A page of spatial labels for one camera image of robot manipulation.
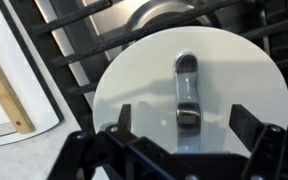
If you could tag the wooden cutting board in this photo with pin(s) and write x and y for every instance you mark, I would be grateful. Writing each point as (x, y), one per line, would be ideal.
(34, 93)

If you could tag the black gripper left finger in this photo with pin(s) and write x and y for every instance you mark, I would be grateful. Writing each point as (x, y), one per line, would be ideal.
(126, 116)

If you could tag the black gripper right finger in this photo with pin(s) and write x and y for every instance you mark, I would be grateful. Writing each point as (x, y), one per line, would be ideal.
(244, 120)

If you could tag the black gas stovetop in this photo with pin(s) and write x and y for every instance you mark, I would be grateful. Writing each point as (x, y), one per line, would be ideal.
(114, 13)

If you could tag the silver gas burner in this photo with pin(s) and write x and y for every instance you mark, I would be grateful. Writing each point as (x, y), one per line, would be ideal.
(150, 10)

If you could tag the wooden spatula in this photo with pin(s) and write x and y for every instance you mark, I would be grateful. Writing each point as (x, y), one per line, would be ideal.
(7, 100)

